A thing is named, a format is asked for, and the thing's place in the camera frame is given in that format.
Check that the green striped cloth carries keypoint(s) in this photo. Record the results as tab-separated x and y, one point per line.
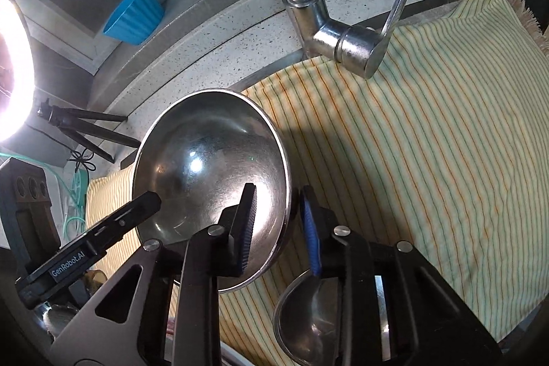
407	134

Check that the blue ribbed cup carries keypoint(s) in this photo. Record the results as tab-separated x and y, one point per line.
135	16

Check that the yellow striped cloth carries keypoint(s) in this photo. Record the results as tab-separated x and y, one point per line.
107	194

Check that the large steel bowl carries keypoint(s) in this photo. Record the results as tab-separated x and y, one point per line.
206	151

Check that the black mini tripod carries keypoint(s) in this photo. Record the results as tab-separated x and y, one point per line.
81	126

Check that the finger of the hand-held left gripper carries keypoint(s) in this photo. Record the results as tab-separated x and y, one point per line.
133	211

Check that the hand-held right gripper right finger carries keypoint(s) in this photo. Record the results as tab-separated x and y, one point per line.
311	228

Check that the small steel bowl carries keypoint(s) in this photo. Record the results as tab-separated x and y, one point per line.
300	319

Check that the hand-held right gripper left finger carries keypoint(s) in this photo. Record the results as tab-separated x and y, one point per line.
248	220

